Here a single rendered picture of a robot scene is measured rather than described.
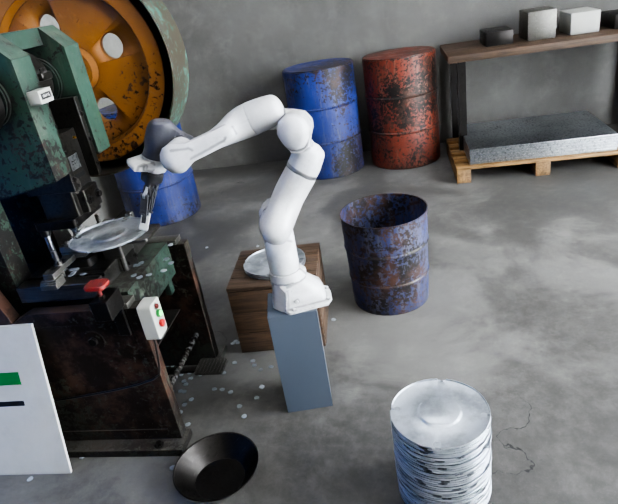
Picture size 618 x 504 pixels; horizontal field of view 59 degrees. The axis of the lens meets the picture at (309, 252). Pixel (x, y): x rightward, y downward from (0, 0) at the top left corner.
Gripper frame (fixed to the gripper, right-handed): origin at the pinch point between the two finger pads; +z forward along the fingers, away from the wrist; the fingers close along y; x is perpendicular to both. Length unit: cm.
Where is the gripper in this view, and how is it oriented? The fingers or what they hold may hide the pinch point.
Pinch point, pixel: (144, 221)
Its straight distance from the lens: 207.9
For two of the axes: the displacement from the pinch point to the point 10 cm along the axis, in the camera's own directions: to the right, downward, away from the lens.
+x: -9.6, -2.9, -0.4
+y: 1.0, -4.5, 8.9
